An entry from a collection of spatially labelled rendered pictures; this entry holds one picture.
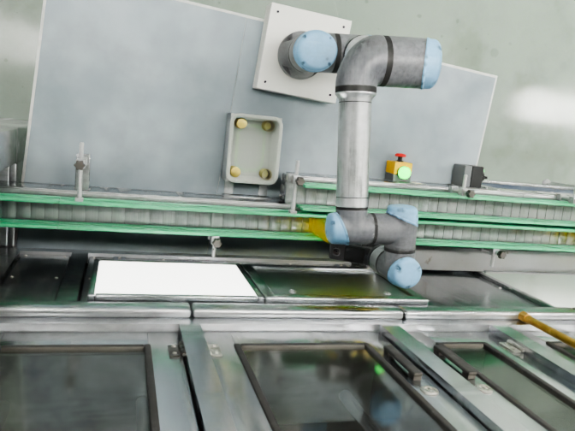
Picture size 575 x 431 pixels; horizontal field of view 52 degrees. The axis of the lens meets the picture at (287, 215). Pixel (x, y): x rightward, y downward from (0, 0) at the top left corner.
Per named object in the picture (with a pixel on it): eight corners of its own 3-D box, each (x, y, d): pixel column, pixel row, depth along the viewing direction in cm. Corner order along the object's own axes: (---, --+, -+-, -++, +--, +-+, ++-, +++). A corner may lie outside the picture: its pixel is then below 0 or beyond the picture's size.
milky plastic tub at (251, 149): (221, 179, 198) (225, 181, 190) (227, 112, 195) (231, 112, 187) (270, 182, 203) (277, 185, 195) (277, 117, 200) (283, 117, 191)
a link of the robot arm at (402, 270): (425, 256, 138) (423, 290, 139) (404, 245, 148) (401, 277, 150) (394, 256, 136) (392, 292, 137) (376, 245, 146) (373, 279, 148)
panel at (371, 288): (93, 268, 170) (86, 306, 138) (94, 258, 170) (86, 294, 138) (377, 275, 195) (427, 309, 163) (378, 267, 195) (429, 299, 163)
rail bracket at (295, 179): (281, 209, 192) (293, 215, 180) (287, 157, 190) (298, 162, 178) (291, 209, 193) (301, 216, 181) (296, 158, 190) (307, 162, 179)
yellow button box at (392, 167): (383, 179, 215) (392, 181, 208) (386, 158, 213) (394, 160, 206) (400, 180, 217) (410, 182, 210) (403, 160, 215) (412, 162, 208)
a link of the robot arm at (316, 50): (288, 32, 178) (298, 26, 165) (331, 34, 181) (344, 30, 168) (287, 72, 181) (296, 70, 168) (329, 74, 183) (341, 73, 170)
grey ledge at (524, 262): (355, 261, 214) (368, 269, 203) (358, 237, 212) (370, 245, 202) (571, 268, 240) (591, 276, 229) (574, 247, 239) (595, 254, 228)
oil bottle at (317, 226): (307, 230, 197) (328, 245, 176) (309, 214, 196) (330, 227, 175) (323, 231, 198) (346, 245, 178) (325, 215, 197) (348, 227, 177)
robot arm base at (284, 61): (278, 29, 187) (284, 26, 178) (324, 32, 190) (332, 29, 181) (276, 78, 190) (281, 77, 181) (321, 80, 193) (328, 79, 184)
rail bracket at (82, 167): (74, 191, 184) (68, 203, 163) (77, 138, 181) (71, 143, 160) (91, 192, 185) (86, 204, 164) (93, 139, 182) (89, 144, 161)
